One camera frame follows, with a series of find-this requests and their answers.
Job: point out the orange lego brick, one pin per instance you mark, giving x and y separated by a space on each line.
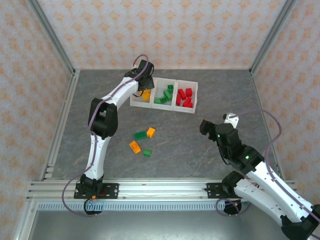
151 132
148 93
145 98
135 147

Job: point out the aluminium frame leg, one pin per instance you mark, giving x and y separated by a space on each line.
25 220

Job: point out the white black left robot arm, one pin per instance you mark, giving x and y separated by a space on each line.
96 160

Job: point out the wide aluminium base rail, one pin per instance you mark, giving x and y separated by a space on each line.
162 187

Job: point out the small green lego brick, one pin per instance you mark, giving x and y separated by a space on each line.
147 152

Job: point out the long green lego brick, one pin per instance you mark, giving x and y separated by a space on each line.
140 135

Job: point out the aluminium side rail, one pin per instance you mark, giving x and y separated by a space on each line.
267 125
62 122

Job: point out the white plastic bin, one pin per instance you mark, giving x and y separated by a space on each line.
135 98
195 86
160 87

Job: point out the aluminium frame post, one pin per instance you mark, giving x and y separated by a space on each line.
50 35
272 35

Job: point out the flat orange lego brick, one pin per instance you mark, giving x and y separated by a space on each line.
135 147

